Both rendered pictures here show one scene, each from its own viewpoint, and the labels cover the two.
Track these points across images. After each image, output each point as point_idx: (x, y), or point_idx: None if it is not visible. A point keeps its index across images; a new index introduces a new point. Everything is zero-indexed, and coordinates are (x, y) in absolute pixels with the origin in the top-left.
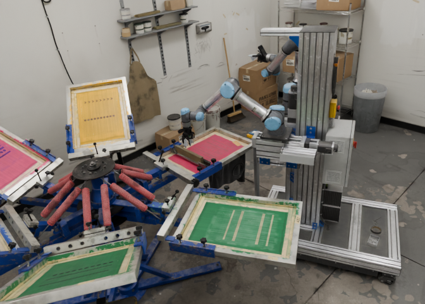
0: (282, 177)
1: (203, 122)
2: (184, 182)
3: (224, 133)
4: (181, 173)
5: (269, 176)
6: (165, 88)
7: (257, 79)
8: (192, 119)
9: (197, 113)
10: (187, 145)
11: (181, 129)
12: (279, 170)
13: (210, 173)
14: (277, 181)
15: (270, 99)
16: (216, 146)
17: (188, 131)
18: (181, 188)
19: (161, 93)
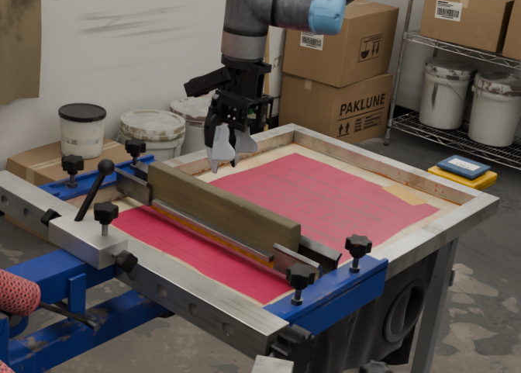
0: (459, 359)
1: (174, 150)
2: (107, 346)
3: (337, 151)
4: (208, 293)
5: (413, 348)
6: (66, 13)
7: (346, 46)
8: (288, 21)
9: None
10: (230, 155)
11: (208, 76)
12: (443, 333)
13: (341, 310)
14: (447, 371)
15: (367, 116)
16: (321, 198)
17: (248, 85)
18: (95, 364)
19: (50, 27)
